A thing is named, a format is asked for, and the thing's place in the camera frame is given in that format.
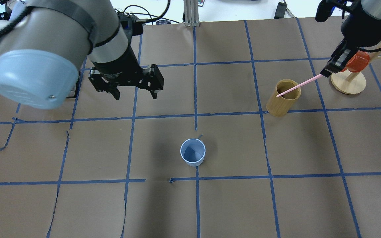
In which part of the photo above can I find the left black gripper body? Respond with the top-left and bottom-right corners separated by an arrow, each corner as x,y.
89,46 -> 164,93

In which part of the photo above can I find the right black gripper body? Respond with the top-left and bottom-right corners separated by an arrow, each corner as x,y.
320,13 -> 381,77

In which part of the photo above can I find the pink chopstick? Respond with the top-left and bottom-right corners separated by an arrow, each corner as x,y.
276,74 -> 323,98

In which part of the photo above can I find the light blue cup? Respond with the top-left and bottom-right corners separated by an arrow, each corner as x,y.
180,138 -> 206,167

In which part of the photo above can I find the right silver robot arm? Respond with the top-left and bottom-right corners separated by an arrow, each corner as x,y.
315,0 -> 381,77

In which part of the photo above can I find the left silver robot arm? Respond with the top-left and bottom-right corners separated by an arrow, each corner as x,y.
0,0 -> 164,110

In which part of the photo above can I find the orange hanging cup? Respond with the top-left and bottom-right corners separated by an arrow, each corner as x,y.
340,50 -> 370,73

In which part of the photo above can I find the bamboo chopstick holder cup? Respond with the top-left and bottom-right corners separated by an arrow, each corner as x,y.
266,79 -> 301,117

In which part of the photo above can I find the black power adapter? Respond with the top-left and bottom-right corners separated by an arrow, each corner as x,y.
274,2 -> 287,19

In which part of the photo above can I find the black wire mug rack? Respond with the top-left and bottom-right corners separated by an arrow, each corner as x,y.
66,71 -> 81,99

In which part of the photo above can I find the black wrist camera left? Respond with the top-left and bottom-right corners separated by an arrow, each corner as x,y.
117,12 -> 144,39

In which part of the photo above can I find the aluminium frame post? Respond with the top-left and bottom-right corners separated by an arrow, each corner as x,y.
183,0 -> 200,27

